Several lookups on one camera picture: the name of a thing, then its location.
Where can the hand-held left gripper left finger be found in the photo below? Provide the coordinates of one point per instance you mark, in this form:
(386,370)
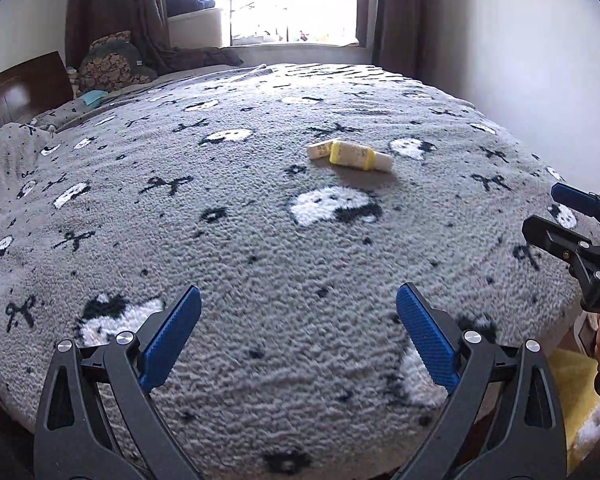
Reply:
(172,337)

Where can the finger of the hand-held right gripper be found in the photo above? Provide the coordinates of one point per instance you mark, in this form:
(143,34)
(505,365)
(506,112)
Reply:
(550,234)
(575,199)

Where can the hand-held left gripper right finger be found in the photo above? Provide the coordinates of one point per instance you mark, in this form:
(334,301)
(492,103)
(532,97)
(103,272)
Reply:
(425,337)

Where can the yellow tube white cap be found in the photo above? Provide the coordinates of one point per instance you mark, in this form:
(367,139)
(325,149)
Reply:
(352,155)

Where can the small cream tube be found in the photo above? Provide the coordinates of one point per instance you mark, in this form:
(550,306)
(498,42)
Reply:
(320,150)

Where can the yellow white cloth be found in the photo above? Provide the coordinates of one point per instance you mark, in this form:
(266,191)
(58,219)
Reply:
(575,400)

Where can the grey printed blanket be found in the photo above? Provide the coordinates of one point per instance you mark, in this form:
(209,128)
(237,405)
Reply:
(260,240)

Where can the grey printed pillow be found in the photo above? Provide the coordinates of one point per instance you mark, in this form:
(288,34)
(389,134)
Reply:
(4,165)
(64,112)

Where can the small light blue cloth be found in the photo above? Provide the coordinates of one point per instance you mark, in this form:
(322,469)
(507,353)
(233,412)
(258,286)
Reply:
(93,98)

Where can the brown curtain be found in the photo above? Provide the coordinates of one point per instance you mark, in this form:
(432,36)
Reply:
(390,10)
(119,5)

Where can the dark green cushion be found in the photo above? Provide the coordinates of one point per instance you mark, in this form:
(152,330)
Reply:
(132,57)

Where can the brown patterned cushion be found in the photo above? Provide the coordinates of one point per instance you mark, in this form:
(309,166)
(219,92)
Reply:
(104,62)

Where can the dark cloth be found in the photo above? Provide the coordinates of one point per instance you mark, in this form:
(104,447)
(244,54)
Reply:
(204,56)

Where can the brown wooden headboard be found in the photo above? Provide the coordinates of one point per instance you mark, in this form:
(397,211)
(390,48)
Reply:
(19,92)

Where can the white storage box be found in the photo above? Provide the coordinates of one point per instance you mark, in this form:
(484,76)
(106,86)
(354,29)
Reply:
(197,27)

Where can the window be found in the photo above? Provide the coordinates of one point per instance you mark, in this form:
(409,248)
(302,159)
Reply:
(290,10)

